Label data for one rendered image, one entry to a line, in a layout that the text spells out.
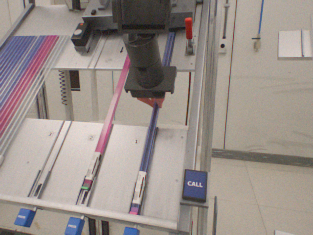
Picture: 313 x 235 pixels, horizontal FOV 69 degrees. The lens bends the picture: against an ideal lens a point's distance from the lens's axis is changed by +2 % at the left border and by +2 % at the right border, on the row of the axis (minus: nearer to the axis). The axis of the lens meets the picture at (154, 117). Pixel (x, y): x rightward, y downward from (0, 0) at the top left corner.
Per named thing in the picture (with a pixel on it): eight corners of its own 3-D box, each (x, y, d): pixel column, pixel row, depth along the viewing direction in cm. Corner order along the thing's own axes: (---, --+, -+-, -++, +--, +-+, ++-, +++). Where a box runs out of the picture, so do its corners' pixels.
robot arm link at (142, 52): (121, 43, 36) (156, 35, 35) (119, 18, 40) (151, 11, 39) (132, 74, 41) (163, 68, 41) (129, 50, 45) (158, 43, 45)
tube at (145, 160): (138, 216, 42) (137, 215, 41) (131, 215, 42) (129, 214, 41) (174, 35, 68) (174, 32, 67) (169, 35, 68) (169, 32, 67)
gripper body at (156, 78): (132, 72, 51) (122, 45, 45) (177, 72, 49) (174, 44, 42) (125, 94, 48) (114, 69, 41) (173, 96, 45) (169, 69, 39)
